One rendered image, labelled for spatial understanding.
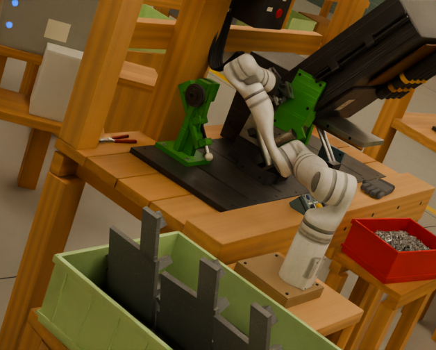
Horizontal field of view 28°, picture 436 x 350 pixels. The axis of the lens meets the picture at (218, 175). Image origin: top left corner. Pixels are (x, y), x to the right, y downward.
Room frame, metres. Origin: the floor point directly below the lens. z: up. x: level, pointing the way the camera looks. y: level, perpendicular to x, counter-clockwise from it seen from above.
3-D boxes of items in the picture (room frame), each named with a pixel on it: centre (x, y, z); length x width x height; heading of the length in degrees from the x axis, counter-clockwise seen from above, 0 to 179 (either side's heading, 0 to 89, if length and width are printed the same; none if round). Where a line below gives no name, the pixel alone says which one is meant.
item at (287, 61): (3.16, -0.11, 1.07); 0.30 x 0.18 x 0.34; 149
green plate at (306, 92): (2.90, -0.18, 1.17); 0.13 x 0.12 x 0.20; 149
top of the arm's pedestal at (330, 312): (2.16, -0.29, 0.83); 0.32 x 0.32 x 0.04; 56
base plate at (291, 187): (3.00, -0.17, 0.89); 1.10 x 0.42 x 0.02; 149
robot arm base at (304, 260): (2.16, -0.30, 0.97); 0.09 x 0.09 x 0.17; 63
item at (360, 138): (3.01, -0.30, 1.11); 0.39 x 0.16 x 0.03; 59
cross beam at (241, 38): (3.19, 0.15, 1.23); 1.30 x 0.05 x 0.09; 149
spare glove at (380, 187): (3.13, -0.57, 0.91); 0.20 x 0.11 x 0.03; 156
